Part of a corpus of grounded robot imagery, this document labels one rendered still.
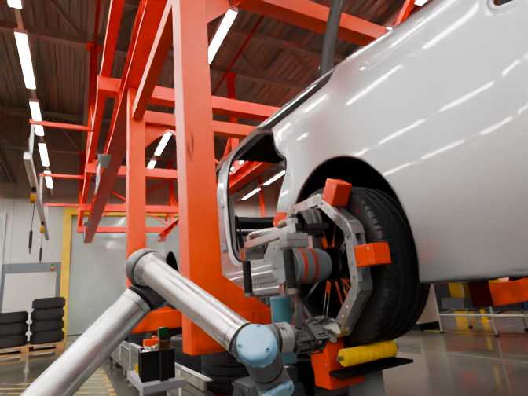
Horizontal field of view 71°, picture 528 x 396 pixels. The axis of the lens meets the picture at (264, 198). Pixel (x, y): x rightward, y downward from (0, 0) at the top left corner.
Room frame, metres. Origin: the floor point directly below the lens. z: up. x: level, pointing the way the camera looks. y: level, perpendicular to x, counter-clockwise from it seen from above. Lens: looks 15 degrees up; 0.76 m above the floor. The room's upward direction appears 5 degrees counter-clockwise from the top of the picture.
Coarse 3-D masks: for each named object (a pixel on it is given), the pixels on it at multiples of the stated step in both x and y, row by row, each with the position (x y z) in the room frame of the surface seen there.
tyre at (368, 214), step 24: (360, 192) 1.39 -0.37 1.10; (384, 192) 1.47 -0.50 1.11; (360, 216) 1.34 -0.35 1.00; (384, 216) 1.32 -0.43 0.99; (384, 240) 1.27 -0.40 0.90; (408, 240) 1.33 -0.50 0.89; (408, 264) 1.31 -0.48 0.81; (384, 288) 1.29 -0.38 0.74; (408, 288) 1.33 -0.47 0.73; (384, 312) 1.33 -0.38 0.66; (408, 312) 1.40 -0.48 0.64; (360, 336) 1.43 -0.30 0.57; (384, 336) 1.46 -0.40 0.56
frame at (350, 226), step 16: (304, 208) 1.51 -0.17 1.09; (320, 208) 1.51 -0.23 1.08; (336, 208) 1.35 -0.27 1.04; (336, 224) 1.34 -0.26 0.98; (352, 224) 1.29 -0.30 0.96; (352, 240) 1.28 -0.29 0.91; (352, 256) 1.29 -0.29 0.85; (352, 272) 1.30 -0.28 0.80; (368, 272) 1.30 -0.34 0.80; (352, 288) 1.30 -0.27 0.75; (368, 288) 1.30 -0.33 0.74; (352, 304) 1.32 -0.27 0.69; (304, 320) 1.62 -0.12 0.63; (336, 320) 1.40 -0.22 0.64; (352, 320) 1.39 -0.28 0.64; (336, 336) 1.42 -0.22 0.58
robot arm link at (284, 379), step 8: (280, 376) 0.98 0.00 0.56; (288, 376) 1.03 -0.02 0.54; (256, 384) 1.00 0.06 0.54; (264, 384) 0.98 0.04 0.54; (272, 384) 0.98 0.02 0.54; (280, 384) 0.99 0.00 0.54; (288, 384) 1.00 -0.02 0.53; (264, 392) 1.00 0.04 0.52; (272, 392) 0.99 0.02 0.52; (280, 392) 1.00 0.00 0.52; (288, 392) 1.02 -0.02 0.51
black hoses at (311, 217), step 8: (296, 216) 1.34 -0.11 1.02; (304, 216) 1.28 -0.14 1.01; (312, 216) 1.30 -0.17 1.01; (320, 216) 1.31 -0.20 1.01; (304, 224) 1.28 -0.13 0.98; (312, 224) 1.26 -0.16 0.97; (320, 224) 1.28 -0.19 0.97; (328, 224) 1.30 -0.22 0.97; (304, 232) 1.40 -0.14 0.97; (312, 232) 1.42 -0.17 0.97
